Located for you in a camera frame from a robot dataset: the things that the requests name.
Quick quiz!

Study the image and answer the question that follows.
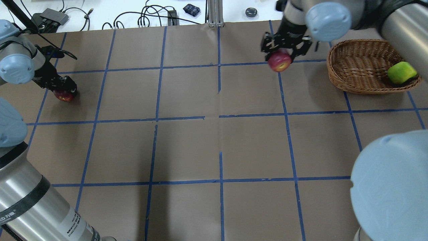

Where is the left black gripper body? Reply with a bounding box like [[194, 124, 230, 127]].
[[33, 64, 78, 96]]

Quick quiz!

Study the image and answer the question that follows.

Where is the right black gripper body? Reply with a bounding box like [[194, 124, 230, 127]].
[[261, 32, 312, 57]]

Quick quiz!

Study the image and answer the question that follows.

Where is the dark red apple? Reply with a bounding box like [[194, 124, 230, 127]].
[[53, 90, 76, 102]]

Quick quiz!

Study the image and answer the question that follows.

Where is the red yellow apple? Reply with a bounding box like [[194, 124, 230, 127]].
[[267, 48, 293, 73]]

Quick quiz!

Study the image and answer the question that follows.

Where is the green apple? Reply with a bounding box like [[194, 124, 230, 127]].
[[387, 61, 418, 85]]

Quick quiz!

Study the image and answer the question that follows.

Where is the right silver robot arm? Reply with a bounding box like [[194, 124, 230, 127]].
[[261, 0, 428, 241]]

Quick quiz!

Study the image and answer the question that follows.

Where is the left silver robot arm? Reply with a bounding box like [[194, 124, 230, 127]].
[[0, 19, 114, 241]]

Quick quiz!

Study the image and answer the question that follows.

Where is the woven wicker basket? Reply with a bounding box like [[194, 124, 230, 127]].
[[327, 39, 422, 95]]

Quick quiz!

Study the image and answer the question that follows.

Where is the dark blue round object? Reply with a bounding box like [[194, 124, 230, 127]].
[[245, 7, 258, 18]]

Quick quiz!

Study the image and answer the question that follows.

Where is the grey usb hub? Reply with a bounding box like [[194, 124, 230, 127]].
[[31, 8, 70, 33]]

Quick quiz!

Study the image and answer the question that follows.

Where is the black power adapter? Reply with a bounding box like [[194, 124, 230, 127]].
[[167, 10, 179, 26]]

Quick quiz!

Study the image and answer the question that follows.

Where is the aluminium frame post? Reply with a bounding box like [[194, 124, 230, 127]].
[[206, 0, 224, 27]]

